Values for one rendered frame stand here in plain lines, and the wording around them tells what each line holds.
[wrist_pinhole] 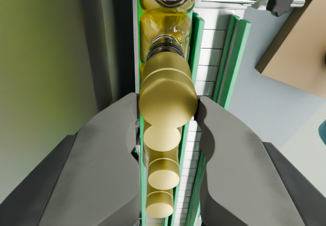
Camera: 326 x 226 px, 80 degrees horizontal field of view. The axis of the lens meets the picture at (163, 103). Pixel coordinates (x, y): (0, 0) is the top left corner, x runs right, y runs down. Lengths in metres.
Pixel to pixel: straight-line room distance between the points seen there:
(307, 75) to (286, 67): 0.07
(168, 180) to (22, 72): 0.17
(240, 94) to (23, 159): 0.59
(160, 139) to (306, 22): 0.51
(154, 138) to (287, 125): 0.69
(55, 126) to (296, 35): 0.56
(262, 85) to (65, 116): 0.57
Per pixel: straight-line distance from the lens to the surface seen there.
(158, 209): 0.26
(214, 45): 0.44
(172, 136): 0.17
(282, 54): 0.61
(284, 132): 0.84
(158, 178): 0.21
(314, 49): 0.65
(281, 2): 0.32
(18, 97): 0.20
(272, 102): 0.74
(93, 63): 0.47
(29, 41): 0.21
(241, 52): 0.37
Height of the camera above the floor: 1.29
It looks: 57 degrees down
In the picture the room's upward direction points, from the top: 179 degrees clockwise
